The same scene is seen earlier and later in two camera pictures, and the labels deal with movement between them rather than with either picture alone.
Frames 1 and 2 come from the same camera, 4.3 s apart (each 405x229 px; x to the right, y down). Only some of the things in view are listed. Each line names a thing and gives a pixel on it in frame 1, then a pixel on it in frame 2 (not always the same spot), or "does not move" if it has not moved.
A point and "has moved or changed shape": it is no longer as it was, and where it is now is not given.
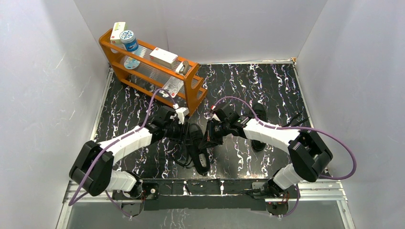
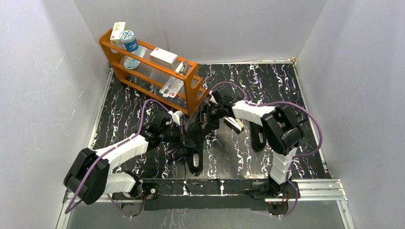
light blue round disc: (131, 63) does not move
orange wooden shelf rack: (176, 79) does not move
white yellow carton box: (117, 27) does not move
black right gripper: (209, 139) to (212, 124)
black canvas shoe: (198, 154) has moved or changed shape
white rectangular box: (163, 57) does not move
